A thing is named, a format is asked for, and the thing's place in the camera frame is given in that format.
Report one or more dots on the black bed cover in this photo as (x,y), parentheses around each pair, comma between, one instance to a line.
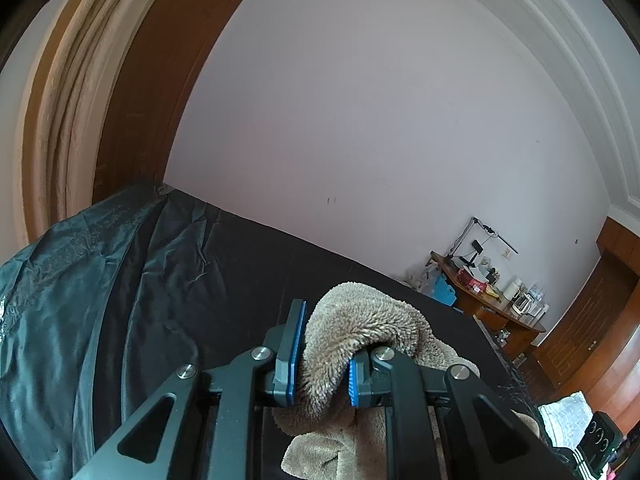
(260,270)

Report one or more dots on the dark teal quilt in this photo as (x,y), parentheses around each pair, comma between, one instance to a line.
(50,310)

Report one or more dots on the brown wooden wall panel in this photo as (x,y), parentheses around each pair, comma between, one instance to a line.
(165,85)

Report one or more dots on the blue bag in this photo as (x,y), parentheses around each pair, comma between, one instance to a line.
(442,287)

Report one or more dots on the black phone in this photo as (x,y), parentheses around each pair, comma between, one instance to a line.
(597,437)

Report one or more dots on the red box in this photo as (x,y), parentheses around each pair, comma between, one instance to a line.
(472,282)

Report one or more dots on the beige fluffy towel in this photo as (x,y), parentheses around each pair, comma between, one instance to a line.
(360,320)

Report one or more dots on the brown wooden door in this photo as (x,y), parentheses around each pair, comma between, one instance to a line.
(585,320)

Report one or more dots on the brown wooden desk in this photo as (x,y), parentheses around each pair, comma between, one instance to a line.
(515,332)

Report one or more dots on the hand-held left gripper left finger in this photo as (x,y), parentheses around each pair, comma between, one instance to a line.
(298,340)

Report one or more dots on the white patterned blanket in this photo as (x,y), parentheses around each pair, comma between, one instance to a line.
(565,412)

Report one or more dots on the white jug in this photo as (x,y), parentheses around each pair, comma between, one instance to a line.
(511,290)

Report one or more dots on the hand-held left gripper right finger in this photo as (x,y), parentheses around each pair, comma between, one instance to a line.
(354,382)

